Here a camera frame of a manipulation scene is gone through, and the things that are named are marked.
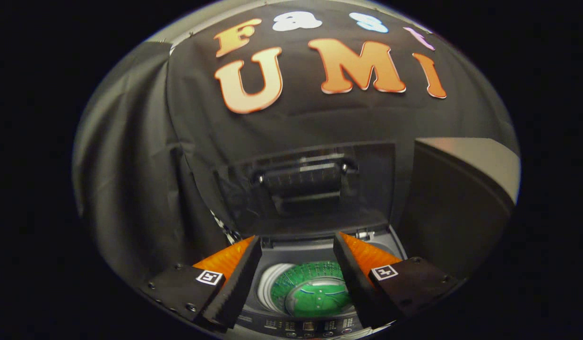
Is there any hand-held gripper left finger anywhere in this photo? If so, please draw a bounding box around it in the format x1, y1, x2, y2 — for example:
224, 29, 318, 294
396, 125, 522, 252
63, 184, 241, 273
140, 235, 263, 331

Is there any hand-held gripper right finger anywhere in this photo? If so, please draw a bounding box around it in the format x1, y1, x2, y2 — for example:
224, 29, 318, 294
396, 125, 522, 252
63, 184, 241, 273
333, 231, 462, 327

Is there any green polo shirt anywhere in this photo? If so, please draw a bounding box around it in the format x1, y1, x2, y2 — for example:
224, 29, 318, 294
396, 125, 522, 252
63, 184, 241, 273
272, 261, 354, 318

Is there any grey washing machine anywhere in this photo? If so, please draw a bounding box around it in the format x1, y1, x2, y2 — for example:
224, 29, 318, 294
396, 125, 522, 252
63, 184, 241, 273
223, 223, 410, 340

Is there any black backdrop cloth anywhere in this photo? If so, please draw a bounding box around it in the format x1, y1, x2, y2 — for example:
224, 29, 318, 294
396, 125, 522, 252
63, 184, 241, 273
72, 0, 521, 284

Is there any grey cabinet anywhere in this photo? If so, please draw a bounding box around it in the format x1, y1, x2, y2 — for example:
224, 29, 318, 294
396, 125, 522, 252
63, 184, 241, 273
398, 137, 522, 281

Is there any dark glass washing machine lid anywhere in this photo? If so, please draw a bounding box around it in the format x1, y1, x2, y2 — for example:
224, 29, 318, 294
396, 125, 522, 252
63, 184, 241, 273
215, 141, 397, 237

